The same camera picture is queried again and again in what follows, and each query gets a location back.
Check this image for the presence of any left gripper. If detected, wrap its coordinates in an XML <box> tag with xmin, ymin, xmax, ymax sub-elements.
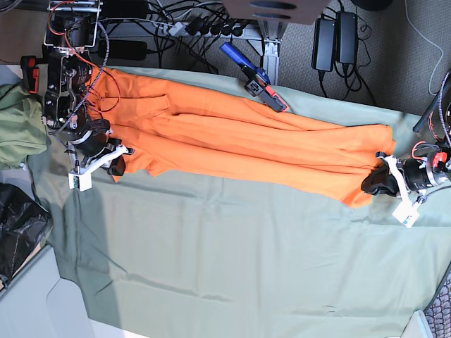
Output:
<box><xmin>361</xmin><ymin>150</ymin><xmax>450</xmax><ymax>204</ymax></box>

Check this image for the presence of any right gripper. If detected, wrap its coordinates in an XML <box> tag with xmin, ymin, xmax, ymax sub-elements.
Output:
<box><xmin>68</xmin><ymin>130</ymin><xmax>134</xmax><ymax>176</ymax></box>

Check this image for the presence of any orange T-shirt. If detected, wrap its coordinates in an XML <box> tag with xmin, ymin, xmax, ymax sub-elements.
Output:
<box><xmin>88</xmin><ymin>69</ymin><xmax>395</xmax><ymax>208</ymax></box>

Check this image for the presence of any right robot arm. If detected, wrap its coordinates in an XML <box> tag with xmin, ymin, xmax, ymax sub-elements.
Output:
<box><xmin>43</xmin><ymin>1</ymin><xmax>133</xmax><ymax>176</ymax></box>

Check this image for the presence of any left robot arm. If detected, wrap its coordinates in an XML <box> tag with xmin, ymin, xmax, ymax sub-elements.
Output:
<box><xmin>361</xmin><ymin>71</ymin><xmax>450</xmax><ymax>203</ymax></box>

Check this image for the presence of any green table cloth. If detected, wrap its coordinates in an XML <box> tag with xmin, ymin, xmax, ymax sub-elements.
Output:
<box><xmin>27</xmin><ymin>63</ymin><xmax>451</xmax><ymax>338</ymax></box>

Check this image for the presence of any green garment pile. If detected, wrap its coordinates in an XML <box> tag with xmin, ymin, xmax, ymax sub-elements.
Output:
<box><xmin>1</xmin><ymin>83</ymin><xmax>47</xmax><ymax>170</ymax></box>

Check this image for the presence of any black plastic bag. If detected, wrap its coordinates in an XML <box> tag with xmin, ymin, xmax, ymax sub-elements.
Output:
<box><xmin>1</xmin><ymin>183</ymin><xmax>50</xmax><ymax>289</ymax></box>

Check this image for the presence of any black power brick left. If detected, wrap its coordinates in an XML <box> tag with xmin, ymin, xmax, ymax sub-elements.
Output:
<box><xmin>109</xmin><ymin>39</ymin><xmax>148</xmax><ymax>61</ymax></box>

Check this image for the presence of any blue clamp at left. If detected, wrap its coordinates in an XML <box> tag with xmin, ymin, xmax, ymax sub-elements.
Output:
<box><xmin>20</xmin><ymin>56</ymin><xmax>48</xmax><ymax>94</ymax></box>

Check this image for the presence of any blue clamp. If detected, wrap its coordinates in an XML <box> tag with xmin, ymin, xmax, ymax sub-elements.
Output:
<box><xmin>220</xmin><ymin>42</ymin><xmax>288</xmax><ymax>112</ymax></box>
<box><xmin>20</xmin><ymin>56</ymin><xmax>48</xmax><ymax>94</ymax></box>

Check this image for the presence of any blue clamp at centre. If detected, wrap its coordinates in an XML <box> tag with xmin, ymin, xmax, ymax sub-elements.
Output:
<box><xmin>220</xmin><ymin>42</ymin><xmax>288</xmax><ymax>112</ymax></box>

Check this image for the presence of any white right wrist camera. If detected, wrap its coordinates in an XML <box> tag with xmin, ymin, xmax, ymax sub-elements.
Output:
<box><xmin>68</xmin><ymin>170</ymin><xmax>92</xmax><ymax>192</ymax></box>

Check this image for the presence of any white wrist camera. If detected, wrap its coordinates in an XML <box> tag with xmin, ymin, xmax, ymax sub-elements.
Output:
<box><xmin>68</xmin><ymin>170</ymin><xmax>92</xmax><ymax>192</ymax></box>
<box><xmin>392</xmin><ymin>201</ymin><xmax>420</xmax><ymax>228</ymax></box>

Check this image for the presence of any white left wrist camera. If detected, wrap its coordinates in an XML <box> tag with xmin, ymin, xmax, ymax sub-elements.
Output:
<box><xmin>392</xmin><ymin>201</ymin><xmax>420</xmax><ymax>228</ymax></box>

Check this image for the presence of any aluminium frame post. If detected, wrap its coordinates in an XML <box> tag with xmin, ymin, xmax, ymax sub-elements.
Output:
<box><xmin>258</xmin><ymin>20</ymin><xmax>288</xmax><ymax>85</ymax></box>

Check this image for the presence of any grey cable on floor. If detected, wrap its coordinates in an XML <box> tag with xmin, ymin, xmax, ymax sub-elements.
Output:
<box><xmin>403</xmin><ymin>0</ymin><xmax>451</xmax><ymax>95</ymax></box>

